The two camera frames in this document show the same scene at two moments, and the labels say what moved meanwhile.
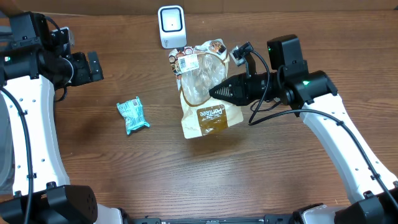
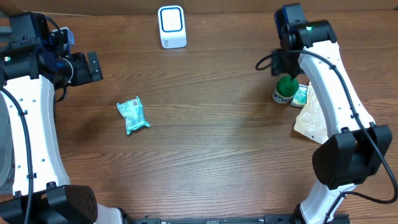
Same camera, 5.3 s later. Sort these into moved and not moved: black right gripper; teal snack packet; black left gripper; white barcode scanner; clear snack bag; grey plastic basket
Moved: clear snack bag; black right gripper
Not moved: black left gripper; white barcode scanner; grey plastic basket; teal snack packet
